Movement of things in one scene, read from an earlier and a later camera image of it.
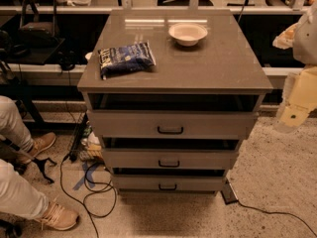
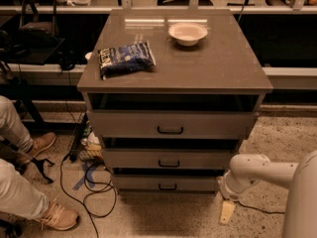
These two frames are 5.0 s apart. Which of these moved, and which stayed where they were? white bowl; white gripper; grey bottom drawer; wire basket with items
Moved: white gripper
Stayed: wire basket with items; white bowl; grey bottom drawer
